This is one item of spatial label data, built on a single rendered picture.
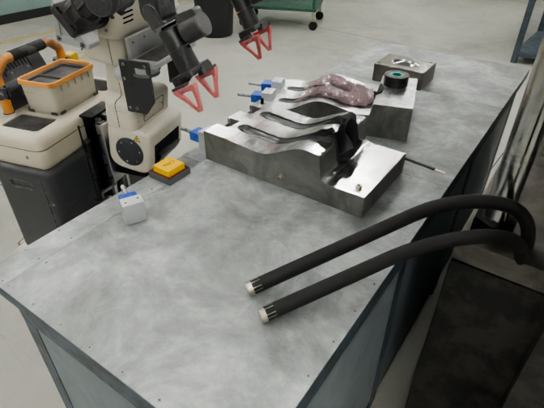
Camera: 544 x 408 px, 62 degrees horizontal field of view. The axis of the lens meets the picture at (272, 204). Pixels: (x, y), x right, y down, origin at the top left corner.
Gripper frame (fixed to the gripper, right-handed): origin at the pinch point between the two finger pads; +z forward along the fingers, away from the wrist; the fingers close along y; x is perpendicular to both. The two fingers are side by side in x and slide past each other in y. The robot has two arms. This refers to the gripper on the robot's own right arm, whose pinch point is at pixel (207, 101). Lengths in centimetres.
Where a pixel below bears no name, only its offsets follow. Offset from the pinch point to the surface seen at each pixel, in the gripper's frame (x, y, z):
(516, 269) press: -60, -12, 57
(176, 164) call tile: 13.5, -8.0, 11.1
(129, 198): 13.8, -28.0, 9.0
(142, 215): 12.6, -28.4, 13.9
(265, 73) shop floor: 123, 285, 49
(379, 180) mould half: -35.2, -1.6, 33.2
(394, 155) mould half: -37, 12, 34
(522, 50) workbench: -80, 395, 140
